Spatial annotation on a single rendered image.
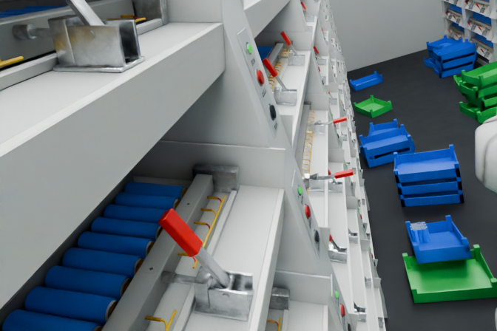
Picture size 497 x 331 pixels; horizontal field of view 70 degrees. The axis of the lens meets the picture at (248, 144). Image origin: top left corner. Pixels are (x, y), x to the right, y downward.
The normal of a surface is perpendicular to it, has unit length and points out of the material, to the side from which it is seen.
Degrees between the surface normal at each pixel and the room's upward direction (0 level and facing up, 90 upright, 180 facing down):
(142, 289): 19
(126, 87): 109
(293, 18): 90
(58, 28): 90
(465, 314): 0
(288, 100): 90
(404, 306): 0
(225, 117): 90
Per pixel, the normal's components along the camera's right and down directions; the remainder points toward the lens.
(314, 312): -0.03, -0.89
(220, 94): -0.19, 0.45
